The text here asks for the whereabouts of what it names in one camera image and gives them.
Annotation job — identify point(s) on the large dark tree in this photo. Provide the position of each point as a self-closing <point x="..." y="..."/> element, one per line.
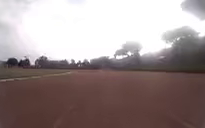
<point x="186" y="46"/>

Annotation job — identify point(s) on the pale kerb strip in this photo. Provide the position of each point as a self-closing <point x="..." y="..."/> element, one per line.
<point x="33" y="77"/>

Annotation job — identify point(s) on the red running track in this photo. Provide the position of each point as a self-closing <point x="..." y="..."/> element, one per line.
<point x="103" y="96"/>

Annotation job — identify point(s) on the row of trees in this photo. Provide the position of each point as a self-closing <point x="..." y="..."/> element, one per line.
<point x="50" y="62"/>

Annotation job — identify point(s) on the tall dark tree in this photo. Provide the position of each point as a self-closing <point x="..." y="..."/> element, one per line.
<point x="130" y="50"/>

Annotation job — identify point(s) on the grass field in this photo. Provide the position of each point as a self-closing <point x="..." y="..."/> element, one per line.
<point x="16" y="72"/>

